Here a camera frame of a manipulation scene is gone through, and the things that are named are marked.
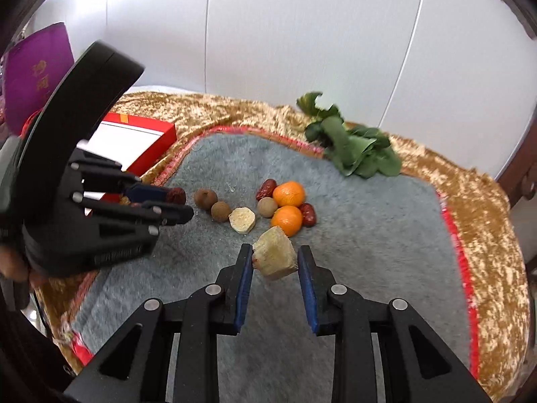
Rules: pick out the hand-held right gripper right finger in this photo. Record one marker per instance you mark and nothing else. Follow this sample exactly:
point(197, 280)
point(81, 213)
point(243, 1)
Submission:
point(308, 289)

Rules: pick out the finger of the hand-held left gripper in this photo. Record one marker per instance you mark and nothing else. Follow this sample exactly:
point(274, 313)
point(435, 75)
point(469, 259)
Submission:
point(176, 214)
point(144, 193)

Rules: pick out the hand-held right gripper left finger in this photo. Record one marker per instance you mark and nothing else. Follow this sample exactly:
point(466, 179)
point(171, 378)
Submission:
point(245, 289)

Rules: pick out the red date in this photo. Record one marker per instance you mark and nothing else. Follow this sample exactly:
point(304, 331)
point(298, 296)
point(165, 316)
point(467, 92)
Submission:
point(266, 189)
point(308, 215)
point(176, 196)

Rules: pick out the brown longan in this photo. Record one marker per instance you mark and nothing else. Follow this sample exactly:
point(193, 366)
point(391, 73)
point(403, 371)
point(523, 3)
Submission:
point(205, 198)
point(267, 207)
point(220, 212)

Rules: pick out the blocky sugarcane piece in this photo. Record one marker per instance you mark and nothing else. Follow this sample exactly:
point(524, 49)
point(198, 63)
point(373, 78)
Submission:
point(275, 256)

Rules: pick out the red and white box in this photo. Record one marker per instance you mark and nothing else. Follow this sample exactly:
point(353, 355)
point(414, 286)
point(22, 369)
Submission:
point(163, 134)

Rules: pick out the round sugarcane piece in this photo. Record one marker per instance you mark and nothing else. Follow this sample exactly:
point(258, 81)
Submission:
point(242, 219)

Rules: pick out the orange mandarin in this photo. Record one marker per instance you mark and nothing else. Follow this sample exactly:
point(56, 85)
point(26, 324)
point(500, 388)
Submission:
point(289, 193)
point(287, 220)

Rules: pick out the person's left hand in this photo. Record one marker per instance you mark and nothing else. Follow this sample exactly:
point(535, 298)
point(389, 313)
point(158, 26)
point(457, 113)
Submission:
point(12, 262)

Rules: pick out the purple bag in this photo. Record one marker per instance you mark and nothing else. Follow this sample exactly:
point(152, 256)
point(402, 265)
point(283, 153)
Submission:
point(37, 71)

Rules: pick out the grey mat with red trim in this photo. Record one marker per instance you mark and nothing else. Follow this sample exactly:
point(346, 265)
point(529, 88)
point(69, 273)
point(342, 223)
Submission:
point(377, 239)

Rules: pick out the green leafy vegetable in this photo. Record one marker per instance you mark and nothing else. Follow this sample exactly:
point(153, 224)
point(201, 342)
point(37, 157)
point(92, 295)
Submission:
point(356, 151)

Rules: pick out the golden velvet blanket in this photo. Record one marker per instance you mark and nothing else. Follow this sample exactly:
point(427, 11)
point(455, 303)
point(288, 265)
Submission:
point(482, 218)

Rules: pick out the wooden bed frame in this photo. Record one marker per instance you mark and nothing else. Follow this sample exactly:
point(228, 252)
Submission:
point(524, 184)

